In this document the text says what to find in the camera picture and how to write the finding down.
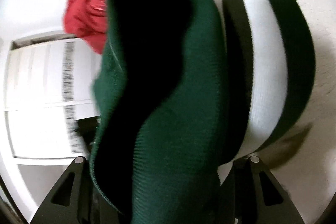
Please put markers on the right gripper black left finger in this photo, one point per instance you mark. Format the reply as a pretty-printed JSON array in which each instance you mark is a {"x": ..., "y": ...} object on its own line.
[{"x": 71, "y": 199}]

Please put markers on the floral fleece bed blanket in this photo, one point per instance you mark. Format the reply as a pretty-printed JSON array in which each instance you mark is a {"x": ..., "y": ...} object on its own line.
[{"x": 278, "y": 104}]

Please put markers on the white wardrobe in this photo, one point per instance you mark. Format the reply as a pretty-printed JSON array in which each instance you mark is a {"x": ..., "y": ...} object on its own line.
[{"x": 47, "y": 90}]

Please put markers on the green and cream varsity jacket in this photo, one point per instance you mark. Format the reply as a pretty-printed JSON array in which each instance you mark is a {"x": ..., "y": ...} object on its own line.
[{"x": 154, "y": 49}]

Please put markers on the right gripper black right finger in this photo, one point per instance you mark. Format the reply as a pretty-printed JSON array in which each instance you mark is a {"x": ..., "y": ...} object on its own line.
[{"x": 252, "y": 194}]

